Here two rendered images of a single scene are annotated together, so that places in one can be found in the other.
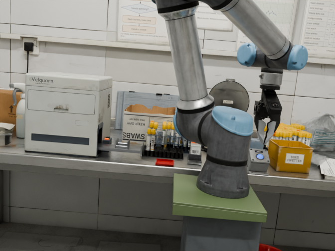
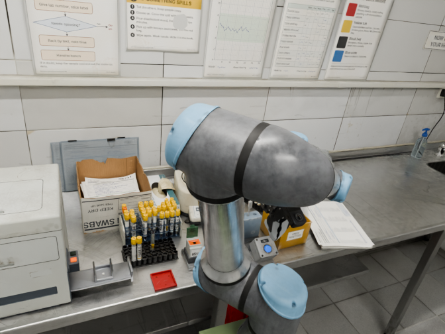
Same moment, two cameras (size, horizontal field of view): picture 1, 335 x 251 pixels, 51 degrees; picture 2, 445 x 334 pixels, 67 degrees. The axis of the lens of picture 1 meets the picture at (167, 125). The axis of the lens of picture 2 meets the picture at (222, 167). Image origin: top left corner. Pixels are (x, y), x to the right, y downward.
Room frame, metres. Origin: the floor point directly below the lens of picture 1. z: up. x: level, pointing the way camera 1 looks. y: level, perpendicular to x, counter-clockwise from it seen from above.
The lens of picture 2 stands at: (0.55, 0.23, 1.69)
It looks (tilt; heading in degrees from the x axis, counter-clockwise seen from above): 27 degrees down; 333
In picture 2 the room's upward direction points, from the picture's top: 7 degrees clockwise
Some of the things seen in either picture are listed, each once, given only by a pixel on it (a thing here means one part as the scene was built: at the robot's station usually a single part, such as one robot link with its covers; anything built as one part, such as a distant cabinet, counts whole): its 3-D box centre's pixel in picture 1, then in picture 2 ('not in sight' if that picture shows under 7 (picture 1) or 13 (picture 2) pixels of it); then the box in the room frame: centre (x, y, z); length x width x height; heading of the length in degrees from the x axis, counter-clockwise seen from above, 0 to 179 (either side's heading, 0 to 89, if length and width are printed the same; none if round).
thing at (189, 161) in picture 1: (194, 157); (193, 255); (1.35, -0.12, 0.89); 0.09 x 0.05 x 0.04; 177
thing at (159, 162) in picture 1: (164, 162); (163, 279); (1.29, 0.00, 0.88); 0.07 x 0.07 x 0.01; 89
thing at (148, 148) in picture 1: (163, 142); (149, 242); (1.41, 0.01, 0.93); 0.17 x 0.09 x 0.11; 89
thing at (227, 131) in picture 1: (228, 132); (275, 299); (0.98, -0.17, 1.07); 0.13 x 0.12 x 0.14; 36
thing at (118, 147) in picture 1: (116, 145); (95, 274); (1.33, 0.19, 0.92); 0.21 x 0.07 x 0.05; 89
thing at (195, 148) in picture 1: (195, 150); (193, 249); (1.35, -0.12, 0.92); 0.05 x 0.04 x 0.06; 177
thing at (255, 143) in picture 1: (249, 150); (246, 226); (1.41, -0.34, 0.92); 0.10 x 0.07 x 0.10; 92
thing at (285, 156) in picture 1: (288, 155); (285, 225); (1.37, -0.49, 0.92); 0.13 x 0.13 x 0.10; 1
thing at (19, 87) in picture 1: (22, 110); not in sight; (1.53, 0.64, 1.00); 0.09 x 0.08 x 0.24; 179
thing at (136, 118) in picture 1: (150, 123); (112, 191); (1.72, 0.09, 0.95); 0.29 x 0.25 x 0.15; 179
